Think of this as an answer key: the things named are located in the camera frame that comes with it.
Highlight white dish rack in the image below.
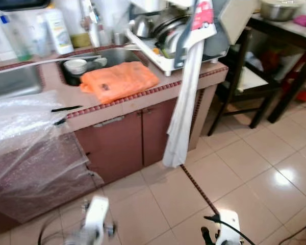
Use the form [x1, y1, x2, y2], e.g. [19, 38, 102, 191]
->
[125, 0, 231, 76]

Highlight clear bottle blue cap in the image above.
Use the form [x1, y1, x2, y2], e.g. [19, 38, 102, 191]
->
[0, 14, 34, 62]

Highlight narrow maroon cabinet door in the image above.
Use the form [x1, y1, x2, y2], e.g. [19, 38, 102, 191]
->
[141, 97, 180, 167]

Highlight long black knife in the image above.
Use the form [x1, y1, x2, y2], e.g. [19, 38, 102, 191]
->
[51, 105, 84, 113]

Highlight steel mixing bowl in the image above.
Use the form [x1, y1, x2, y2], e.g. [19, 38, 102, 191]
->
[259, 0, 299, 22]

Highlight white cloth red print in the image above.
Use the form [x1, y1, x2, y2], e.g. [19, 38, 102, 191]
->
[162, 0, 218, 168]

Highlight olive green container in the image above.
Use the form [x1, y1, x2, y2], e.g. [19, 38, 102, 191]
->
[70, 33, 92, 49]

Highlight stainless steel sink basin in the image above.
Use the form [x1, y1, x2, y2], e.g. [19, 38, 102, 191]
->
[58, 47, 143, 86]
[0, 64, 43, 100]

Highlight black frame table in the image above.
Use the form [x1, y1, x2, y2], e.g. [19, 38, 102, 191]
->
[208, 13, 306, 129]

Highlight white detergent bottle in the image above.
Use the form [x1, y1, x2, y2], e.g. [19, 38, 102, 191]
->
[41, 7, 74, 56]

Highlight clear bubble wrap sheet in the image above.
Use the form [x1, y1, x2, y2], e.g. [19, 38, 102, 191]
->
[0, 91, 105, 223]

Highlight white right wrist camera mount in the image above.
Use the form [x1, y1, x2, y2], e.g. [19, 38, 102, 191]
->
[214, 210, 242, 245]

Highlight translucent white bottle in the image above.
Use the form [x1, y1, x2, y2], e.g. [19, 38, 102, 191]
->
[30, 14, 54, 58]

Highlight wide maroon cabinet door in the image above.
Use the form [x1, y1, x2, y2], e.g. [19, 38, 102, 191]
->
[74, 110, 146, 184]

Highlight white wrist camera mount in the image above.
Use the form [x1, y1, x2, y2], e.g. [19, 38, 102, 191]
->
[214, 210, 242, 245]
[83, 195, 111, 240]

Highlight white ceramic bowl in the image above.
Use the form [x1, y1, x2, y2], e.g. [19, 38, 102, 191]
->
[64, 59, 88, 76]

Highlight pink cloth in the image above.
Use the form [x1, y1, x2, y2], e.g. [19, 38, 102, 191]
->
[293, 14, 306, 29]

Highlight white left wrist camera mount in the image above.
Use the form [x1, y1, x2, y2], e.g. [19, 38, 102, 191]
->
[83, 195, 111, 240]

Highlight black frying pan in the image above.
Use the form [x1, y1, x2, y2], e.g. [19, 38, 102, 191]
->
[0, 0, 49, 11]

